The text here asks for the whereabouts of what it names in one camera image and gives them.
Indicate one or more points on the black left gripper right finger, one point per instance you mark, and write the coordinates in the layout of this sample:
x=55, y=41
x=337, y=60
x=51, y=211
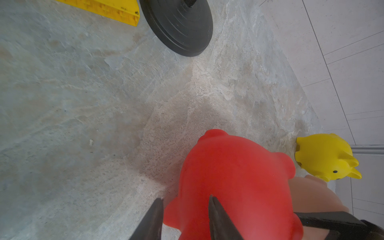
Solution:
x=221, y=226

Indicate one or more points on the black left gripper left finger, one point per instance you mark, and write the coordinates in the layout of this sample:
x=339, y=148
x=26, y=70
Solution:
x=150, y=227

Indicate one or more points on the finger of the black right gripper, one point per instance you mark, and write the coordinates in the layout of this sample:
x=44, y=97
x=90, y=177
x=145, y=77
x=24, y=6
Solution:
x=342, y=226

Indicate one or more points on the pink piggy bank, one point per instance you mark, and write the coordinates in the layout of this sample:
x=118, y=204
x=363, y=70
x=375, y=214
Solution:
x=312, y=195

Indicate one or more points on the red piggy bank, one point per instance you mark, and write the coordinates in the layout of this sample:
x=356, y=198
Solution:
x=251, y=183

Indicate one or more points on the yellow piggy bank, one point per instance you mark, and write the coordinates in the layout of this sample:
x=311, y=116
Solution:
x=327, y=157

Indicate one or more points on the toy microphone on stand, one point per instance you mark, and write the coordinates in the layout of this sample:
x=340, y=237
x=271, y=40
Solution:
x=185, y=27

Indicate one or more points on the aluminium corner post right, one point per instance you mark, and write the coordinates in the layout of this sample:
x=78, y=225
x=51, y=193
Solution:
x=368, y=149

